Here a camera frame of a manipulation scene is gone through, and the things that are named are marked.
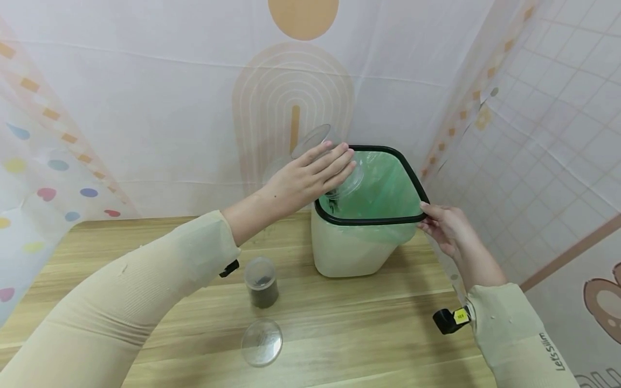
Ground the person's right hand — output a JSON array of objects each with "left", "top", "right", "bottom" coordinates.
[{"left": 417, "top": 202, "right": 475, "bottom": 260}]

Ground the green plastic bin bag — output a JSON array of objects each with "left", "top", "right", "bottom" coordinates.
[{"left": 329, "top": 150, "right": 423, "bottom": 246}]

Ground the clear round lid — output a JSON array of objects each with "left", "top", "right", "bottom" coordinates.
[{"left": 240, "top": 318, "right": 284, "bottom": 368}]

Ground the clear plastic cup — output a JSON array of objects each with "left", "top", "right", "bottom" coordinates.
[{"left": 262, "top": 123, "right": 365, "bottom": 201}]

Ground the person's left forearm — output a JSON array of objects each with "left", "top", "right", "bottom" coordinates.
[{"left": 0, "top": 186, "right": 280, "bottom": 388}]

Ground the clear jar with dark contents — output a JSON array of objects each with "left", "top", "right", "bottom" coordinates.
[{"left": 243, "top": 256, "right": 280, "bottom": 309}]

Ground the person's left hand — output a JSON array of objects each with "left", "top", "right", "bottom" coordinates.
[{"left": 264, "top": 141, "right": 358, "bottom": 217}]

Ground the person's right forearm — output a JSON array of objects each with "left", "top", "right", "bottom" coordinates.
[{"left": 451, "top": 237, "right": 581, "bottom": 388}]

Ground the cream waste bin black rim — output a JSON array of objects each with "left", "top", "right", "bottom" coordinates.
[{"left": 310, "top": 145, "right": 431, "bottom": 279}]

